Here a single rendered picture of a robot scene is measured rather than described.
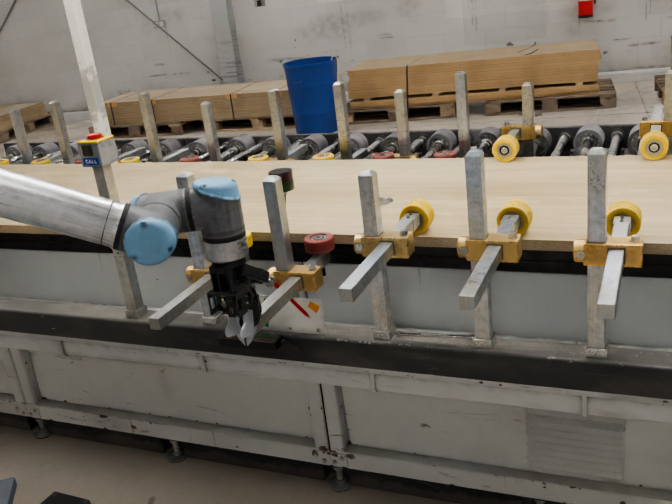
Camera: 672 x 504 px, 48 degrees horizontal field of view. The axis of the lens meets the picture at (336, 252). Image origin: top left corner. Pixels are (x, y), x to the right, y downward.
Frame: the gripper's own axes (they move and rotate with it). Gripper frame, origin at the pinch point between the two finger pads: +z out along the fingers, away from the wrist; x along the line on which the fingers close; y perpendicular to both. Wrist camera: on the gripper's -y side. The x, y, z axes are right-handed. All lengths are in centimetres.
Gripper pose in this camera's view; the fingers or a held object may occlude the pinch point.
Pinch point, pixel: (247, 338)
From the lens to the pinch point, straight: 169.8
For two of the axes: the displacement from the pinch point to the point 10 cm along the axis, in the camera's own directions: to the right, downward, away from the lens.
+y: -3.9, 3.5, -8.5
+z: 1.1, 9.3, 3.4
